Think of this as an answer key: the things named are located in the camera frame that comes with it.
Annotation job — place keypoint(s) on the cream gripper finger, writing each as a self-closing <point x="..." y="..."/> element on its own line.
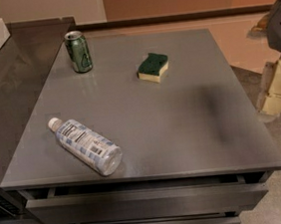
<point x="269" y="99"/>

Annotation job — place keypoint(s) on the green and yellow sponge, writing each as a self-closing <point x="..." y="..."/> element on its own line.
<point x="153" y="67"/>

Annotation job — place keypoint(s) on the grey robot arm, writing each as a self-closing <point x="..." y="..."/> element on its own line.
<point x="270" y="24"/>

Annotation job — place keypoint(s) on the clear blue-label plastic bottle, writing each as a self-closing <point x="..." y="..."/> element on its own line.
<point x="94" y="150"/>

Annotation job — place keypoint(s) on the green soda can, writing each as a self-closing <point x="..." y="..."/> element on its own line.
<point x="78" y="50"/>

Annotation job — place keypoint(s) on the upper steel drawer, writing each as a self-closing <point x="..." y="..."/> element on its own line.
<point x="147" y="199"/>

